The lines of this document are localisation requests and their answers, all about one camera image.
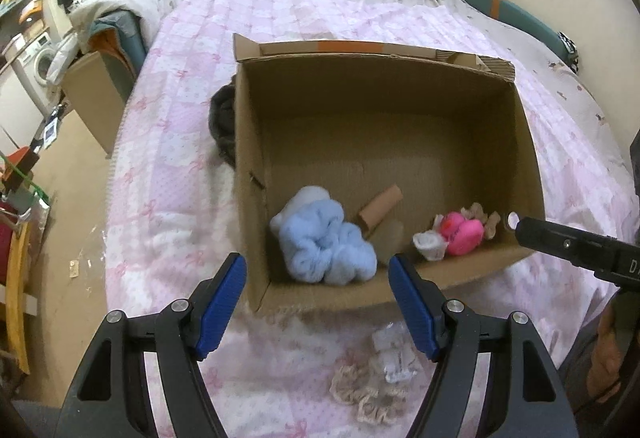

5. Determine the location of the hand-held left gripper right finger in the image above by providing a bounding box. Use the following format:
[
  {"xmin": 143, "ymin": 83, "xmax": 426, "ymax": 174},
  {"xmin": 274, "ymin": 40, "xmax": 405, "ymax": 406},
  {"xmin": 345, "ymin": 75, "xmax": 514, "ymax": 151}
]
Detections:
[{"xmin": 387, "ymin": 254, "xmax": 581, "ymax": 438}]

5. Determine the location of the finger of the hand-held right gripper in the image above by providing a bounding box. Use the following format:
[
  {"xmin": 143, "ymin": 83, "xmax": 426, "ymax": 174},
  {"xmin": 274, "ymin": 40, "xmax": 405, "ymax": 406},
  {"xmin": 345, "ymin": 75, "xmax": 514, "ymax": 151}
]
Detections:
[{"xmin": 515, "ymin": 217, "xmax": 608, "ymax": 271}]

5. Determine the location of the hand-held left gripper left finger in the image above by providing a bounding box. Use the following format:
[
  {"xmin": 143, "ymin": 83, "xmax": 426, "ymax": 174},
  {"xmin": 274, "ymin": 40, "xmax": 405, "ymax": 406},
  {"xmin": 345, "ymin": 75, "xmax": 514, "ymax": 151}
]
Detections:
[{"xmin": 55, "ymin": 252, "xmax": 248, "ymax": 438}]

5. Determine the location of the beige frilly scrunchie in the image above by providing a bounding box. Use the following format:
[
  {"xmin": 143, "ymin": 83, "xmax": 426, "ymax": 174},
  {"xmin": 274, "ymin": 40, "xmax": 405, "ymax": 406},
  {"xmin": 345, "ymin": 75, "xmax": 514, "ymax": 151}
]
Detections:
[{"xmin": 459, "ymin": 201, "xmax": 502, "ymax": 240}]

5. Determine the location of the white cloth piece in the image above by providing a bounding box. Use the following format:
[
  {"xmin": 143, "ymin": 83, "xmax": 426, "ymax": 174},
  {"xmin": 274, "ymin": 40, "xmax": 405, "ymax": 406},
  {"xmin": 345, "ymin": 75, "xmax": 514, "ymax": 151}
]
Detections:
[{"xmin": 412, "ymin": 231, "xmax": 449, "ymax": 263}]

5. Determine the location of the pink plush toy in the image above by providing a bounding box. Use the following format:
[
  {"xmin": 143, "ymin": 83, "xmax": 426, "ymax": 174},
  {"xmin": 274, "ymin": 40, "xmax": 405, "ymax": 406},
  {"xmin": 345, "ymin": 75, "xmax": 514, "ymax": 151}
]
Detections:
[{"xmin": 435, "ymin": 211, "xmax": 485, "ymax": 257}]

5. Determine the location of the brown cardboard tube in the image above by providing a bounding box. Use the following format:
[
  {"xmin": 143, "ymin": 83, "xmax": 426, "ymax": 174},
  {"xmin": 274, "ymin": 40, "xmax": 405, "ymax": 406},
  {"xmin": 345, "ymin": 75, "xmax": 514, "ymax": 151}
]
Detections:
[{"xmin": 357, "ymin": 185, "xmax": 405, "ymax": 240}]

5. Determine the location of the blue fluffy scrunchie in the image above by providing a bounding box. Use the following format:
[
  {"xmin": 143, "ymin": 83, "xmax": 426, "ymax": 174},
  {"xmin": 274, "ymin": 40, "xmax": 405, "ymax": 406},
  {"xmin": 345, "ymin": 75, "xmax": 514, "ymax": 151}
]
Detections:
[{"xmin": 270, "ymin": 185, "xmax": 379, "ymax": 289}]

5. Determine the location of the brown cardboard box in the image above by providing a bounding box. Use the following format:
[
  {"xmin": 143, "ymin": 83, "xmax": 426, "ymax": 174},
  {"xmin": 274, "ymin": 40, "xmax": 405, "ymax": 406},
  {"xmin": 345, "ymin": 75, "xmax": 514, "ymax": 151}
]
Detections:
[{"xmin": 232, "ymin": 33, "xmax": 547, "ymax": 316}]

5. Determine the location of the person's right hand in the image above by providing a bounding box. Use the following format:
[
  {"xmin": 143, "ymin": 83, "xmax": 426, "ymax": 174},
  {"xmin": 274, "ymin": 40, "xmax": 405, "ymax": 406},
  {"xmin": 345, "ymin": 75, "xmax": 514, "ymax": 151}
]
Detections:
[{"xmin": 585, "ymin": 303, "xmax": 632, "ymax": 400}]

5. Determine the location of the crumpled white wrapper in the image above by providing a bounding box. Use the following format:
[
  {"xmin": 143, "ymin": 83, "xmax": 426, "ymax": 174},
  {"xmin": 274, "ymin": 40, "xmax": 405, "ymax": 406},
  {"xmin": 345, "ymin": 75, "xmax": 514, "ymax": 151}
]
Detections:
[{"xmin": 371, "ymin": 322, "xmax": 424, "ymax": 385}]

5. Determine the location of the beige crochet scrunchie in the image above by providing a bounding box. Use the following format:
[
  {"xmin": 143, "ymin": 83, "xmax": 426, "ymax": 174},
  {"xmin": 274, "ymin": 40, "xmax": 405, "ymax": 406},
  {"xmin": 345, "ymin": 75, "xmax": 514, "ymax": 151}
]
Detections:
[{"xmin": 329, "ymin": 349, "xmax": 410, "ymax": 425}]

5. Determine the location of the small black patterned item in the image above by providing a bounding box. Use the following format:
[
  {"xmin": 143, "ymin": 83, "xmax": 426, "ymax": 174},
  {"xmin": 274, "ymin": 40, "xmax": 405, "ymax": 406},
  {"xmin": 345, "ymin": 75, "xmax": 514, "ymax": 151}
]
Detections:
[{"xmin": 557, "ymin": 32, "xmax": 580, "ymax": 72}]

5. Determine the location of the dark cloth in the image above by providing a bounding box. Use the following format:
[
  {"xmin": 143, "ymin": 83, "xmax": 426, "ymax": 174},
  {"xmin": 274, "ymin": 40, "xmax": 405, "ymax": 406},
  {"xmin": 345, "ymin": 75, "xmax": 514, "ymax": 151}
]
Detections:
[{"xmin": 208, "ymin": 76, "xmax": 239, "ymax": 169}]

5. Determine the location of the red and yellow rack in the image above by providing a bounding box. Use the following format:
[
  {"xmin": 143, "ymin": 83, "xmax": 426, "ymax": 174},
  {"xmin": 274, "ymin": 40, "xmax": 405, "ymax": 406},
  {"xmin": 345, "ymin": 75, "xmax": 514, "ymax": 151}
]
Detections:
[{"xmin": 0, "ymin": 212, "xmax": 37, "ymax": 375}]

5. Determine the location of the teal bed board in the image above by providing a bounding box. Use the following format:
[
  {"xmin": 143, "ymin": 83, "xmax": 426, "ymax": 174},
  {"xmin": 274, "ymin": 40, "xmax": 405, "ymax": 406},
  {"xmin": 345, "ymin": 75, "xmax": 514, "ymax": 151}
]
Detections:
[{"xmin": 444, "ymin": 0, "xmax": 577, "ymax": 65}]

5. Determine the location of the wooden bedside cabinet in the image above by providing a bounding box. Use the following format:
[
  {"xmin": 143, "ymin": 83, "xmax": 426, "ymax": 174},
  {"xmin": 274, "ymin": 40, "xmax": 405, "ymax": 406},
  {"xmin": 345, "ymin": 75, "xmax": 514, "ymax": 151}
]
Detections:
[{"xmin": 60, "ymin": 49, "xmax": 127, "ymax": 157}]

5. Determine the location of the white washing machine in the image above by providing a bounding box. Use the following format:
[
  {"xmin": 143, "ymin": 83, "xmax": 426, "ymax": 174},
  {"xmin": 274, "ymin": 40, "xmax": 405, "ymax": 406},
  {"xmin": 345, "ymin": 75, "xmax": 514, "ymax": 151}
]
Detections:
[{"xmin": 19, "ymin": 33, "xmax": 57, "ymax": 92}]

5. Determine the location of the green-handled mop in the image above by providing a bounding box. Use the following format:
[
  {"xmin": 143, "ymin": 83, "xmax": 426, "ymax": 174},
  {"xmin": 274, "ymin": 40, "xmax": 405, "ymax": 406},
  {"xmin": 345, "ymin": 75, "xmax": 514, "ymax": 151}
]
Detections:
[{"xmin": 0, "ymin": 152, "xmax": 52, "ymax": 206}]

